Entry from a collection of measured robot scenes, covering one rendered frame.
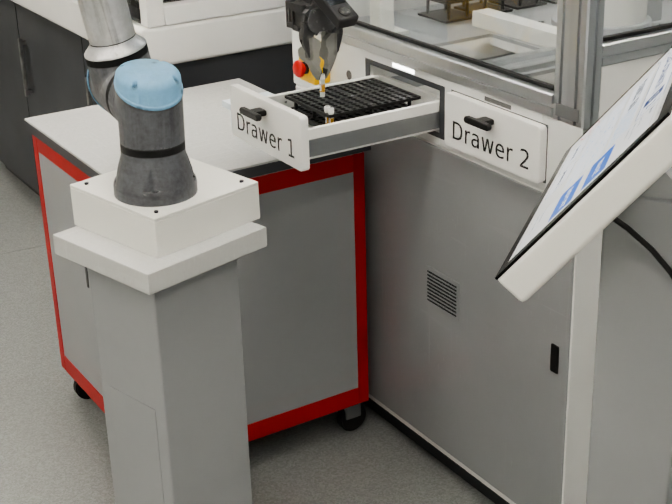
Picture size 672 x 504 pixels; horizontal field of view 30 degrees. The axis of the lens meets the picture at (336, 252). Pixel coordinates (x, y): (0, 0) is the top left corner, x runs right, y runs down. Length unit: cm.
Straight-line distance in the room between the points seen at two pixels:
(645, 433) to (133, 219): 95
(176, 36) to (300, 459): 112
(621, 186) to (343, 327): 149
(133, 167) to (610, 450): 95
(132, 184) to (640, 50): 93
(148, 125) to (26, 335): 162
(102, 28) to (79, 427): 126
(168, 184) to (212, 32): 115
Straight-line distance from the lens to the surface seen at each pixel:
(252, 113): 248
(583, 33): 222
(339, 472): 297
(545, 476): 262
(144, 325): 229
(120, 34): 231
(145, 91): 219
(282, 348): 287
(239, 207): 232
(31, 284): 406
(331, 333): 292
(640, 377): 185
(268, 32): 342
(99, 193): 232
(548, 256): 159
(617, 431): 189
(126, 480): 256
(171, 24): 329
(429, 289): 276
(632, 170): 153
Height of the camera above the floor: 164
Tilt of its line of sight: 23 degrees down
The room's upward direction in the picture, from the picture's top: 2 degrees counter-clockwise
